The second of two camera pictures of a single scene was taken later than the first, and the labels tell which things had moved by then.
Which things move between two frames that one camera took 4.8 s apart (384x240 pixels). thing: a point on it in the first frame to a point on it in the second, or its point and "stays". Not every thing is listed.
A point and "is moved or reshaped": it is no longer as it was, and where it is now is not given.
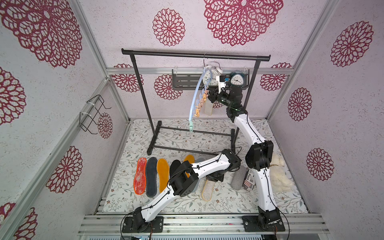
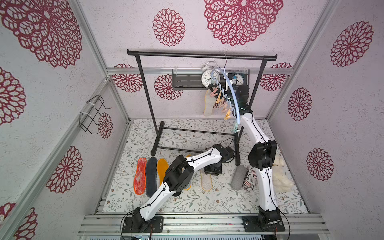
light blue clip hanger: [201, 93] is moved or reshaped
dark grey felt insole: [151, 165] stays
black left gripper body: [217, 176] to [215, 169]
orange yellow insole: [163, 170] stays
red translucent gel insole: [140, 183] stays
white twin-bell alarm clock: [212, 70] stays
